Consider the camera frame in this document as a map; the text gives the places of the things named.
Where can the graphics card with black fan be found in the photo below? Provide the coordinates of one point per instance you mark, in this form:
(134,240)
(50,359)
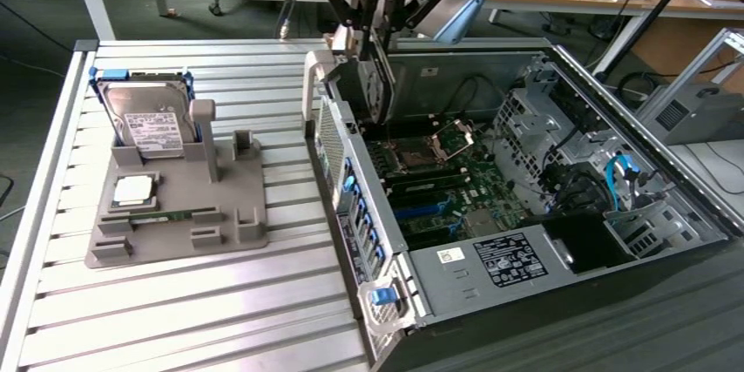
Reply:
(372,93)

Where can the green motherboard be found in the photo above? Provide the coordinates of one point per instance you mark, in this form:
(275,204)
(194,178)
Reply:
(494,198)

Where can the grey parts rack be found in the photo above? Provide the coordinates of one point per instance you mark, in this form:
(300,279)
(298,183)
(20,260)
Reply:
(175,241)

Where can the blue case latch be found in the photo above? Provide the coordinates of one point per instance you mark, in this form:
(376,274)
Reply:
(382,295)

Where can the aluminium profile frame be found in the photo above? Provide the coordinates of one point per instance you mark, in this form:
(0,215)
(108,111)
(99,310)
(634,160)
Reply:
(718,43)

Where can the grey computer tower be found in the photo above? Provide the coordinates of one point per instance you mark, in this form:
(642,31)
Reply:
(698,115)

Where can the silver CPU chip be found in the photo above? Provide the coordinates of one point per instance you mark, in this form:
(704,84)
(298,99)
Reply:
(134,191)

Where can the installed RAM stick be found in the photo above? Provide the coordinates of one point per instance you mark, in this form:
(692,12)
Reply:
(422,187)

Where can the black caster wheel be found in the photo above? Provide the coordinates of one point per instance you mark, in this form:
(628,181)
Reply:
(216,8)

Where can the black tripod pole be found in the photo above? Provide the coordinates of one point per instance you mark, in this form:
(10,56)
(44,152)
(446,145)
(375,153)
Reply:
(656,15)

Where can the grey metal disk bay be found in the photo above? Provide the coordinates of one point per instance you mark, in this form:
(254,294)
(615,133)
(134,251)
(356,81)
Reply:
(646,232)

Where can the hard disk in blue caddy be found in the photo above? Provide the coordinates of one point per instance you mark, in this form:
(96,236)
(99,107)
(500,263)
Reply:
(146,106)

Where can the metal socket cover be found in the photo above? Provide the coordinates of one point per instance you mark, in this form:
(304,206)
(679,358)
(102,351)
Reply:
(470,134)

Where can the CPU socket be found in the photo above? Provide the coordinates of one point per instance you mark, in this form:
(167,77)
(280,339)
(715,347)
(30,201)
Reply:
(415,156)

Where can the grey chipset heatsink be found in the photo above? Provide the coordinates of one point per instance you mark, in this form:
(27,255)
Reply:
(483,221)

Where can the perforated metal drive cage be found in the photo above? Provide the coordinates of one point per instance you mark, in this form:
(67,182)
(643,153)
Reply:
(526,121)

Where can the grey power supply unit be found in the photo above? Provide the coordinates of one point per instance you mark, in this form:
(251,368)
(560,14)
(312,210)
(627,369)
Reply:
(459,285)

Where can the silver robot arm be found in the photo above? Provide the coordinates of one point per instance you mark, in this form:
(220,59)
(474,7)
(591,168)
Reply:
(459,2)

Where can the open black PC case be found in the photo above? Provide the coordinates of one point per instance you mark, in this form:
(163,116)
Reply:
(582,337)

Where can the green RAM stick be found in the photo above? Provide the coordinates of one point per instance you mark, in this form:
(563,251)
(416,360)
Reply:
(163,216)

